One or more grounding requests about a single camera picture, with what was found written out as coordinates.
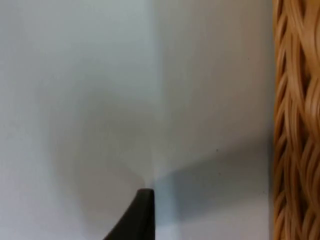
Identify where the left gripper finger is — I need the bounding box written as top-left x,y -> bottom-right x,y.
102,188 -> 156,240

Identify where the pale brown wicker basket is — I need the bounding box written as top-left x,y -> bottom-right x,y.
271,0 -> 320,240

